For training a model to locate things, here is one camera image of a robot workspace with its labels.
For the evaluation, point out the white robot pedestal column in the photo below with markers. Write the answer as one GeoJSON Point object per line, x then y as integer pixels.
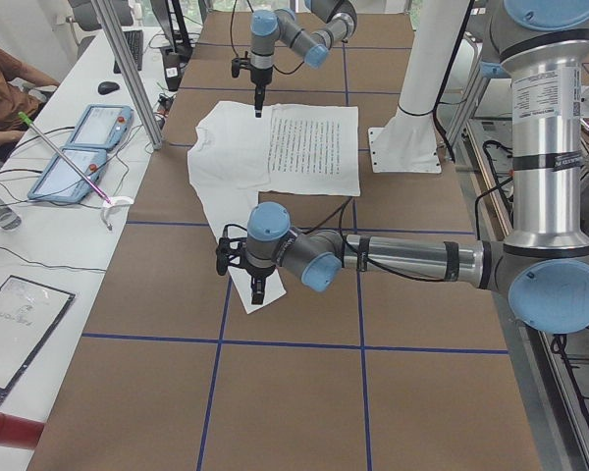
{"type": "Point", "coordinates": [440, 26]}

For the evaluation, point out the grey aluminium frame post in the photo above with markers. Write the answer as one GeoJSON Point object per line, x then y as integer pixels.
{"type": "Point", "coordinates": [110, 23]}

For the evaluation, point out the lower blue teach pendant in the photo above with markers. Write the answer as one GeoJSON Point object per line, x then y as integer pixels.
{"type": "Point", "coordinates": [60, 183]}

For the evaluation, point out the white curved hook tool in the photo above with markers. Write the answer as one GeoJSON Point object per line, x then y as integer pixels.
{"type": "Point", "coordinates": [109, 205]}

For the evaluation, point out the red cylinder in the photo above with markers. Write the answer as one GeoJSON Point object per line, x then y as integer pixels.
{"type": "Point", "coordinates": [19, 432]}

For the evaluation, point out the black framed document sleeve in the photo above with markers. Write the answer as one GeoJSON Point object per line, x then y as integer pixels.
{"type": "Point", "coordinates": [29, 313]}

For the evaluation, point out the black keyboard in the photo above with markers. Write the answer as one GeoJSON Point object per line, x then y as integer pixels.
{"type": "Point", "coordinates": [134, 40]}

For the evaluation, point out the person in brown shirt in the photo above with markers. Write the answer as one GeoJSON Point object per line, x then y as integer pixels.
{"type": "Point", "coordinates": [14, 100]}

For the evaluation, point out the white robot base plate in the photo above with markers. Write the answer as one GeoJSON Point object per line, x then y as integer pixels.
{"type": "Point", "coordinates": [407, 152]}

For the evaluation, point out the white long-sleeve printed shirt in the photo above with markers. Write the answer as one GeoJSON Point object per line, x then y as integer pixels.
{"type": "Point", "coordinates": [288, 148]}

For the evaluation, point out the blue teach pendant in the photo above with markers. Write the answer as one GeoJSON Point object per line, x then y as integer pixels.
{"type": "Point", "coordinates": [60, 183]}
{"type": "Point", "coordinates": [101, 126]}

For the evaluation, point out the upper blue teach pendant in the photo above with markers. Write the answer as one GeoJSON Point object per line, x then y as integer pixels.
{"type": "Point", "coordinates": [101, 126]}

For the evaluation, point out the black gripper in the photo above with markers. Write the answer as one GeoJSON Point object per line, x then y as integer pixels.
{"type": "Point", "coordinates": [260, 78]}
{"type": "Point", "coordinates": [258, 272]}

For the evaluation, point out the black computer mouse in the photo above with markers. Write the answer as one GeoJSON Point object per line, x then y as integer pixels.
{"type": "Point", "coordinates": [107, 87]}

